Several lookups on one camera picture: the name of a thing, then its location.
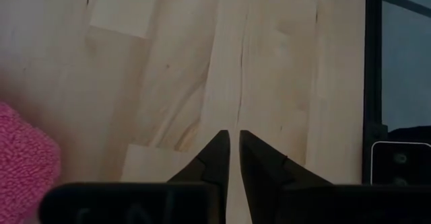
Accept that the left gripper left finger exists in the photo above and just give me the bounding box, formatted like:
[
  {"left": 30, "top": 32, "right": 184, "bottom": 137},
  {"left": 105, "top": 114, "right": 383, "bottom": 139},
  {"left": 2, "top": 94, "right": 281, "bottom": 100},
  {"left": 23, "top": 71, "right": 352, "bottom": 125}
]
[{"left": 167, "top": 129, "right": 232, "bottom": 224}]

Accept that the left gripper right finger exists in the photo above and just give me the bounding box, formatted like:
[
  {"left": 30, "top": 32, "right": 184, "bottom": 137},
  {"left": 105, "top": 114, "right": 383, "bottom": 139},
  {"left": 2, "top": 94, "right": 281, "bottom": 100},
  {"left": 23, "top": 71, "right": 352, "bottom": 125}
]
[{"left": 238, "top": 129, "right": 334, "bottom": 224}]

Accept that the pink microfiber towel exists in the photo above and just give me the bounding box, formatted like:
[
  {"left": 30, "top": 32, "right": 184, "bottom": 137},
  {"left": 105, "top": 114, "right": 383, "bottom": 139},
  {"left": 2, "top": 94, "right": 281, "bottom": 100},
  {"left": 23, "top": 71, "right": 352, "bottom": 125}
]
[{"left": 0, "top": 102, "right": 62, "bottom": 224}]

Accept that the black table-level camera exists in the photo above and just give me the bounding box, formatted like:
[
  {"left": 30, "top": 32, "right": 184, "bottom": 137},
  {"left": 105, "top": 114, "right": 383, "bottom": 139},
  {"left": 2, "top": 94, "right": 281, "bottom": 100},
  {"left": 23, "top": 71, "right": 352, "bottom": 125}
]
[{"left": 370, "top": 141, "right": 431, "bottom": 186}]

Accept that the black metal rig frame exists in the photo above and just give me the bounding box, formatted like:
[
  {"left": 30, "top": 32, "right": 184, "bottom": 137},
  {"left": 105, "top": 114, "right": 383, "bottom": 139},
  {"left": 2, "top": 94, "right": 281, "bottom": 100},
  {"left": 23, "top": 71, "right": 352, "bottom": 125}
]
[{"left": 362, "top": 0, "right": 385, "bottom": 184}]

